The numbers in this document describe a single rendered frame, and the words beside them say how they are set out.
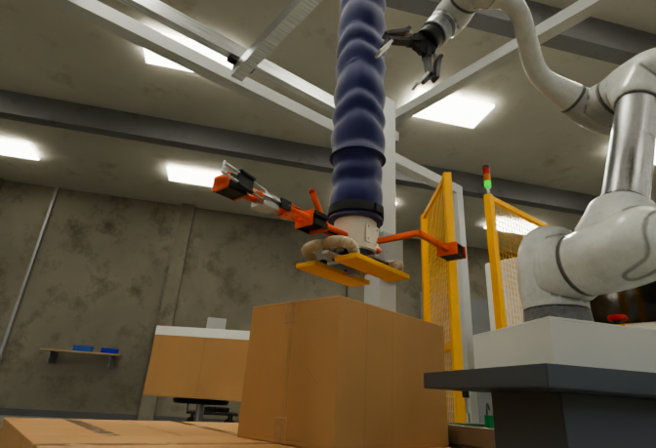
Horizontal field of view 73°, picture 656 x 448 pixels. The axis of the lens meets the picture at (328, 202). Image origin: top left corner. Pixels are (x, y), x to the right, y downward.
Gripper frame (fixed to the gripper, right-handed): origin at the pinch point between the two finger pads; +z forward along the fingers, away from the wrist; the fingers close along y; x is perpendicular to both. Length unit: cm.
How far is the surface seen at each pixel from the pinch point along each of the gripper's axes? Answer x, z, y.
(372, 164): -56, -12, -12
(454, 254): -56, -6, -59
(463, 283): -337, -186, -179
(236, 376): -201, 62, -36
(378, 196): -58, -4, -22
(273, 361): -57, 69, -30
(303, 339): -46, 61, -31
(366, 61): -55, -52, 20
